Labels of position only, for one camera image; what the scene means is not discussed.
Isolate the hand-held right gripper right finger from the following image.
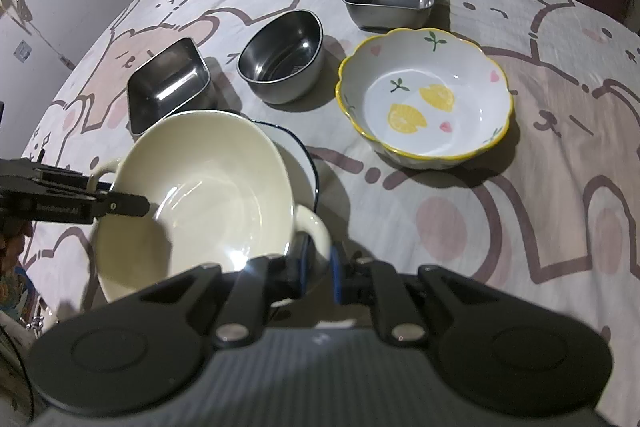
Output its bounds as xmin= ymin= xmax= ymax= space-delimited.
xmin=329 ymin=249 xmax=538 ymax=349

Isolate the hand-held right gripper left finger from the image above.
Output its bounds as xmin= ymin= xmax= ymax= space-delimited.
xmin=107 ymin=234 xmax=308 ymax=350

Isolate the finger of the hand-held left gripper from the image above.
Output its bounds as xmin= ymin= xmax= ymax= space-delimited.
xmin=92 ymin=191 xmax=151 ymax=219
xmin=30 ymin=167 xmax=113 ymax=195

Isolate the cream bowl with handles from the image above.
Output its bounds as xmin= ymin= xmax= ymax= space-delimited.
xmin=89 ymin=110 xmax=331 ymax=308

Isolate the white plate with blue rim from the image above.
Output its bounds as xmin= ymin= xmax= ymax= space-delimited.
xmin=250 ymin=119 xmax=321 ymax=212

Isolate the small square steel container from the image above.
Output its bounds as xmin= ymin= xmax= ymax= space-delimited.
xmin=126 ymin=38 xmax=211 ymax=136

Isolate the lemon print scalloped bowl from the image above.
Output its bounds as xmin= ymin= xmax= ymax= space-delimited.
xmin=336 ymin=28 xmax=515 ymax=170

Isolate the bear print tablecloth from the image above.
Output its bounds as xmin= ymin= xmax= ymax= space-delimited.
xmin=0 ymin=0 xmax=640 ymax=427

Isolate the round steel bowl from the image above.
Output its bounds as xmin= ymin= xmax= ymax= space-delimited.
xmin=237 ymin=10 xmax=325 ymax=104

